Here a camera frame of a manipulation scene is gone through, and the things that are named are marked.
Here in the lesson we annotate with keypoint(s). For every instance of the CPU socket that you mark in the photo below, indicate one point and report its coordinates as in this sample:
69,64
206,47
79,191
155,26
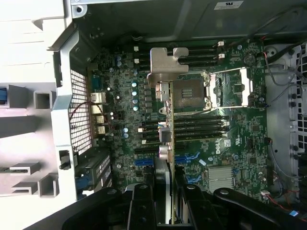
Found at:
189,92

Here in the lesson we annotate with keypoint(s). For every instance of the blue expansion slot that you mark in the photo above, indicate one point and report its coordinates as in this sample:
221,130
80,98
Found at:
144,162

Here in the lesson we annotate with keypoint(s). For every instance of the metal socket cover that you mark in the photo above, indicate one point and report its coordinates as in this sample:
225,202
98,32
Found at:
245,88

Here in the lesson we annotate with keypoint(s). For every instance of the silver disk bay cage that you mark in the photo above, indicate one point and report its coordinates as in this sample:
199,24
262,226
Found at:
299,119

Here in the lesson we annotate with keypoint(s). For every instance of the coin cell battery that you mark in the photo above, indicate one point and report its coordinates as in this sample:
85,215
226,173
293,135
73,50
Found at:
250,59

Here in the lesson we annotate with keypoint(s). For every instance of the open black PC case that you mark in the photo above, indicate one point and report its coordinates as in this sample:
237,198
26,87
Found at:
144,19

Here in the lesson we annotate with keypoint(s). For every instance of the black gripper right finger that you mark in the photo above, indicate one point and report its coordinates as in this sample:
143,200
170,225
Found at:
199,208

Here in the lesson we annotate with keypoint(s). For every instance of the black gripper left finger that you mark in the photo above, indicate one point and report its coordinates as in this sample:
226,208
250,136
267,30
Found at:
141,208

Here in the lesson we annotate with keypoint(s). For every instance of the green motherboard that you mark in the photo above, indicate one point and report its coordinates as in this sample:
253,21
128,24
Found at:
120,79

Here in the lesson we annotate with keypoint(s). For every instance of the blue disk carrier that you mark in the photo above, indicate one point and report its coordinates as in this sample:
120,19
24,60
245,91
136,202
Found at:
2,95

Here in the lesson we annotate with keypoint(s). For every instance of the silver chipset heatsink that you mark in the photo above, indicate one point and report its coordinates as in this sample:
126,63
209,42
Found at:
220,179

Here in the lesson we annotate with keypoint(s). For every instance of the grey parts rack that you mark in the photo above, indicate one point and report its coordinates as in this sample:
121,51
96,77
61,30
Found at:
19,95

